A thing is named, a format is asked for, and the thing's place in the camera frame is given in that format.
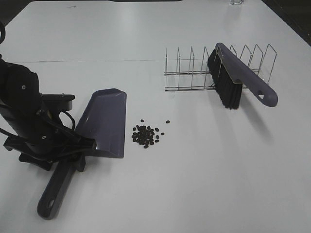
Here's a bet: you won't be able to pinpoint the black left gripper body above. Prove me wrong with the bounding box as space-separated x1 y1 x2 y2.
2 110 81 172

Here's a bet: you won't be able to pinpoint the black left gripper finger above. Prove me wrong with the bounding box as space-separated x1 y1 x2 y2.
70 137 97 152
71 154 86 172

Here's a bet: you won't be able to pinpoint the purple plastic dustpan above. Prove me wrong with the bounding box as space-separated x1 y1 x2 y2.
37 88 127 220

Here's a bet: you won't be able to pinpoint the pile of coffee beans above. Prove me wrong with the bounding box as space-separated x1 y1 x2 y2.
131 119 165 149

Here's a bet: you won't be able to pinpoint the purple brush black bristles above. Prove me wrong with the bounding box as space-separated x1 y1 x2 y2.
207 42 278 110

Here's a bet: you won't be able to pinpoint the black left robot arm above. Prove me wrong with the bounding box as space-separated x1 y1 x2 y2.
0 60 97 170

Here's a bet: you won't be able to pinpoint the clear glass at table edge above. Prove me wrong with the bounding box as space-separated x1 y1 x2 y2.
229 0 244 5

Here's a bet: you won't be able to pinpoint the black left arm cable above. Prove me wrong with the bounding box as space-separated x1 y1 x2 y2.
58 110 75 131

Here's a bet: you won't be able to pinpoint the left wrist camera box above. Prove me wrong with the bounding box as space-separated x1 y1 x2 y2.
41 93 75 111

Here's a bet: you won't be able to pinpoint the chrome wire rack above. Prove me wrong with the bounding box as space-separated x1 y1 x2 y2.
164 44 277 91

